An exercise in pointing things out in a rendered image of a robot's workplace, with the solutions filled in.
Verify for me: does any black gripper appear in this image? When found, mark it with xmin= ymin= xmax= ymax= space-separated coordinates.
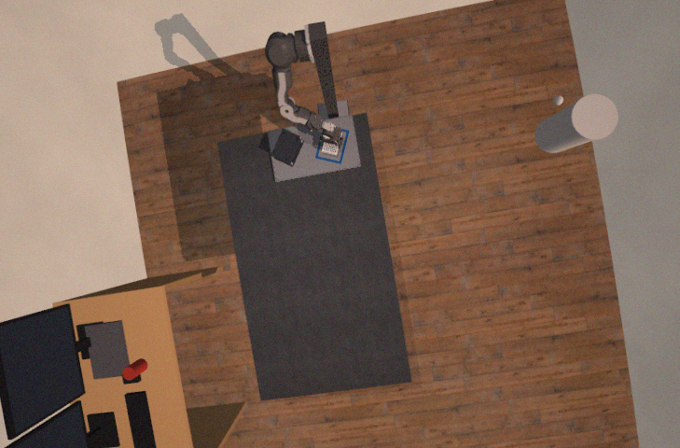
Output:
xmin=319 ymin=127 xmax=343 ymax=149

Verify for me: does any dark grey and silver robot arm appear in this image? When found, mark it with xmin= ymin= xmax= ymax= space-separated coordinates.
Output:
xmin=265 ymin=25 xmax=336 ymax=139

